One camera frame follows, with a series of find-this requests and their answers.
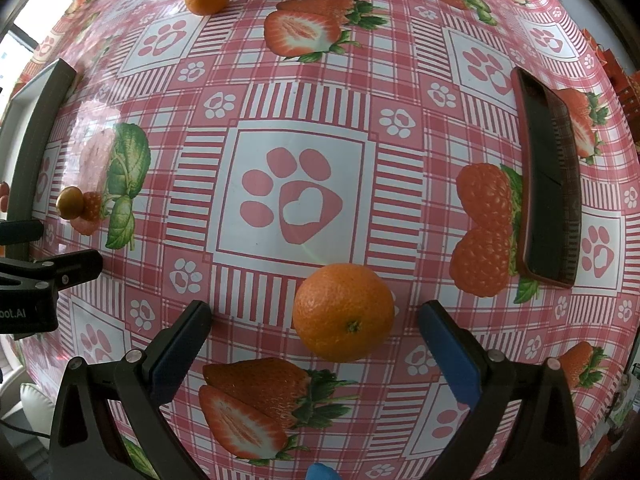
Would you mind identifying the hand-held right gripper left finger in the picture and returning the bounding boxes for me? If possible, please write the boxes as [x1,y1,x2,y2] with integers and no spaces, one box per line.
[50,300,214,480]

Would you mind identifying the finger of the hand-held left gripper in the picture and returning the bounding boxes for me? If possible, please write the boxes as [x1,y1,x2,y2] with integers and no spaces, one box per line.
[0,219,45,247]
[0,248,104,292]

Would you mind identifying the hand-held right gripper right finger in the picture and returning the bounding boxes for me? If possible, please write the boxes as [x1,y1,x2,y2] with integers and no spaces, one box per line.
[419,300,583,480]

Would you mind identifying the brown longan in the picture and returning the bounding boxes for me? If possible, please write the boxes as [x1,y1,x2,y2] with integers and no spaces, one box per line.
[56,186,85,220]

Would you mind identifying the white tray with dark rim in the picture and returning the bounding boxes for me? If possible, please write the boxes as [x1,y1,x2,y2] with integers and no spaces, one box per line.
[0,57,77,223]

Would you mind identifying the white cushion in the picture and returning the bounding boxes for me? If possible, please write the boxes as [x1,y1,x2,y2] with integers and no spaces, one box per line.
[20,382,58,436]

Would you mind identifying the strawberry print tablecloth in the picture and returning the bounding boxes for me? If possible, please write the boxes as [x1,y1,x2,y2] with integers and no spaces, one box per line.
[0,0,640,480]

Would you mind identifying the red patterned boxes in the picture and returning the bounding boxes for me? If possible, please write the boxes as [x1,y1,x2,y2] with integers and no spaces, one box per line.
[595,42,640,128]

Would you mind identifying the black cable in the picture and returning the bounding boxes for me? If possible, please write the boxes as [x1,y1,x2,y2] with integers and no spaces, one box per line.
[0,416,52,437]

